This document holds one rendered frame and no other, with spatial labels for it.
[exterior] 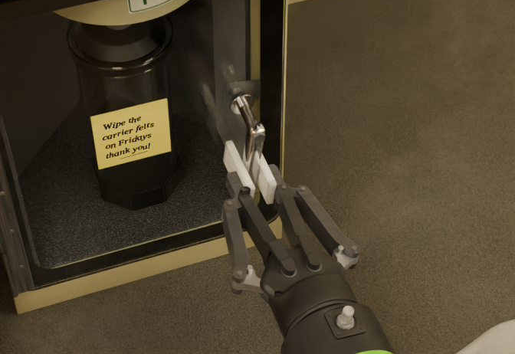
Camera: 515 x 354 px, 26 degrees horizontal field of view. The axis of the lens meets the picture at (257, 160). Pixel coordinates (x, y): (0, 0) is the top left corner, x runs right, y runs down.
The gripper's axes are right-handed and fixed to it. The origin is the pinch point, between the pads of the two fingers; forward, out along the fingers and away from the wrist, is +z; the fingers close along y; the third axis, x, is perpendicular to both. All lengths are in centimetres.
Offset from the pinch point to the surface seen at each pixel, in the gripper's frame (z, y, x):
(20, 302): 5.6, 22.9, 21.1
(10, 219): 4.3, 23.6, 5.4
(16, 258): 4.4, 23.3, 11.8
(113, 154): 4.3, 13.2, -1.5
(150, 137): 4.2, 9.4, -3.0
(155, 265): 5.6, 7.3, 19.5
